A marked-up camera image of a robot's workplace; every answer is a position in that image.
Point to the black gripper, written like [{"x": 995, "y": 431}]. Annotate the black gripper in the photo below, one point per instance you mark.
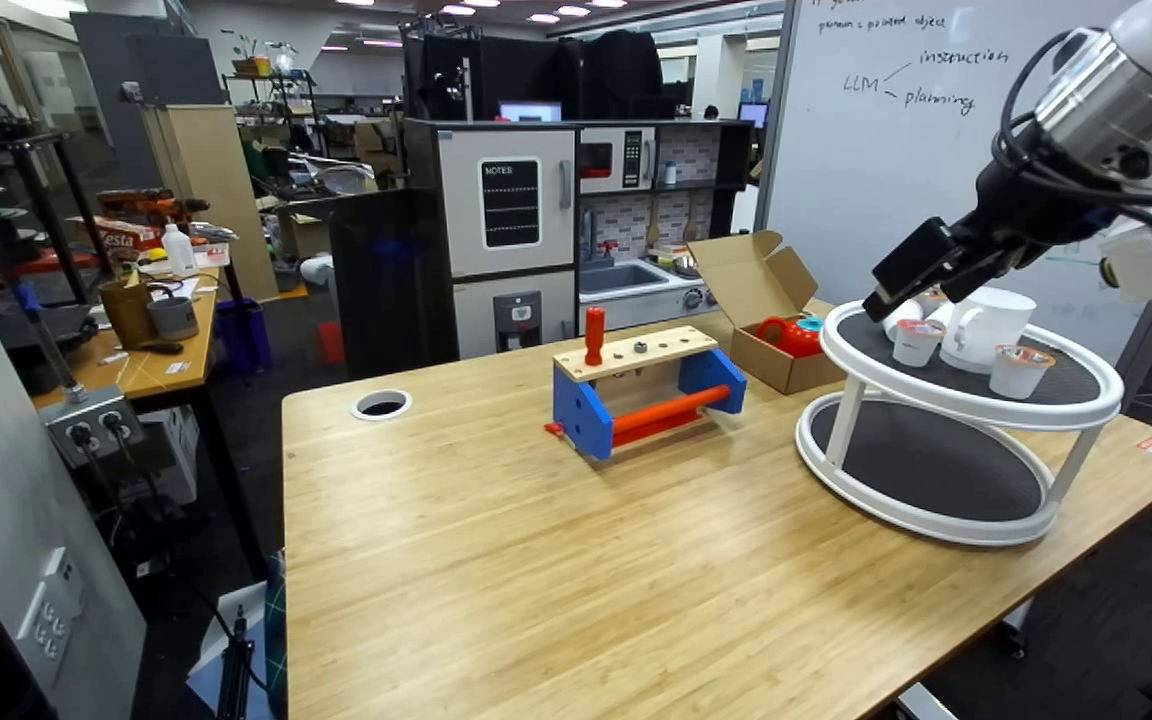
[{"x": 1018, "y": 215}]

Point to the white ceramic mug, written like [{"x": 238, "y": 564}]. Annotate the white ceramic mug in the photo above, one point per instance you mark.
[{"x": 990, "y": 339}]

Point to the white two-tier round stand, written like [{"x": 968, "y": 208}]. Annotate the white two-tier round stand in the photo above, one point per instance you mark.
[{"x": 976, "y": 535}]

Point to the orange lid coffee pod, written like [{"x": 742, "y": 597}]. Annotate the orange lid coffee pod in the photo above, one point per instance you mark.
[
  {"x": 916, "y": 350},
  {"x": 1018, "y": 377}
]

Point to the red plastic object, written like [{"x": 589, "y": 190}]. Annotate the red plastic object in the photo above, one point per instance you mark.
[{"x": 787, "y": 332}]

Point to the open cardboard box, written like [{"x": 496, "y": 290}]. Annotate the open cardboard box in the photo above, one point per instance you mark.
[{"x": 748, "y": 282}]

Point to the orange wooden cylinder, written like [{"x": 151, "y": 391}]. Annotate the orange wooden cylinder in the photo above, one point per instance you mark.
[{"x": 662, "y": 412}]

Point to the red wooden peg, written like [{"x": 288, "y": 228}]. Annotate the red wooden peg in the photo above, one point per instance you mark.
[{"x": 593, "y": 332}]

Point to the blue wooden toy workbench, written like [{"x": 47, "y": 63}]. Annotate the blue wooden toy workbench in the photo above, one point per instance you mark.
[{"x": 580, "y": 412}]

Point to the white toy kitchen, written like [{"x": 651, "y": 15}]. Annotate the white toy kitchen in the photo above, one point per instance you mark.
[{"x": 508, "y": 200}]

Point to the computer monitor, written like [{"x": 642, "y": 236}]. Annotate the computer monitor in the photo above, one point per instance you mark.
[{"x": 531, "y": 108}]

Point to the black cabinet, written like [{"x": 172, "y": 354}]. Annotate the black cabinet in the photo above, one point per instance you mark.
[{"x": 389, "y": 282}]

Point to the blue bin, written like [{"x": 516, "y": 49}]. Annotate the blue bin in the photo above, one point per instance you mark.
[{"x": 241, "y": 332}]

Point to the beige wooden board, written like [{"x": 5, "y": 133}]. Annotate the beige wooden board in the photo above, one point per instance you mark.
[{"x": 209, "y": 185}]

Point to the white plastic bottle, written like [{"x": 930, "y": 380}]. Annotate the white plastic bottle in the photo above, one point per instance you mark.
[{"x": 177, "y": 250}]

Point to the small brown cardboard box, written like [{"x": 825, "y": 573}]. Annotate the small brown cardboard box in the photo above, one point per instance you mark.
[{"x": 137, "y": 312}]

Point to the wooden side desk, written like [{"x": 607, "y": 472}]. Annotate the wooden side desk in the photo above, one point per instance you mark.
[{"x": 137, "y": 366}]

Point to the grey power socket box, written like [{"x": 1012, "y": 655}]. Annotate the grey power socket box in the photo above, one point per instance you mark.
[{"x": 95, "y": 426}]

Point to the black metal rack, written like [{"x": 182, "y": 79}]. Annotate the black metal rack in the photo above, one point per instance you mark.
[{"x": 16, "y": 200}]

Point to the grey flat partition panel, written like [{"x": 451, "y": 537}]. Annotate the grey flat partition panel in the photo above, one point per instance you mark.
[{"x": 1, "y": 535}]

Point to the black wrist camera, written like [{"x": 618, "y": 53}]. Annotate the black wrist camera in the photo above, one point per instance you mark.
[{"x": 910, "y": 264}]

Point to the white wall outlet plate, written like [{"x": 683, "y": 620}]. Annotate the white wall outlet plate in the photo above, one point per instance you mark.
[{"x": 51, "y": 615}]

